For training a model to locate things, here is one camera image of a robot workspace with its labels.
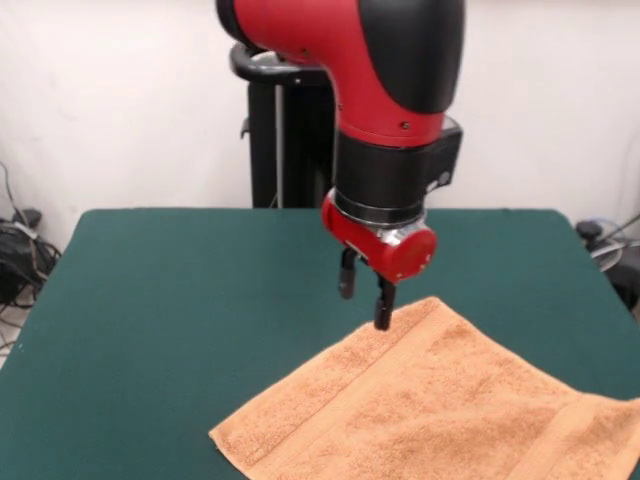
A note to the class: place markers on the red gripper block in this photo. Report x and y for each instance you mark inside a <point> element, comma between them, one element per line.
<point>395,255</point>

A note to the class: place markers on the orange terry towel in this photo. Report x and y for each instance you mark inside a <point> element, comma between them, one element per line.
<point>425,400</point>

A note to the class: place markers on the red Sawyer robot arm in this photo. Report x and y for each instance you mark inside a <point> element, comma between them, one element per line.
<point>360,65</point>

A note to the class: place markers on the dark green table cloth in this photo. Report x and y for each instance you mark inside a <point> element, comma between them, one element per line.
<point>150,300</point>

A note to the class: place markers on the black stand base with caster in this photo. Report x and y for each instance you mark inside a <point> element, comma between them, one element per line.
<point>627,285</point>

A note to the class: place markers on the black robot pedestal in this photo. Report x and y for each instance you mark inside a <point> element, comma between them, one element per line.
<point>285,140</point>

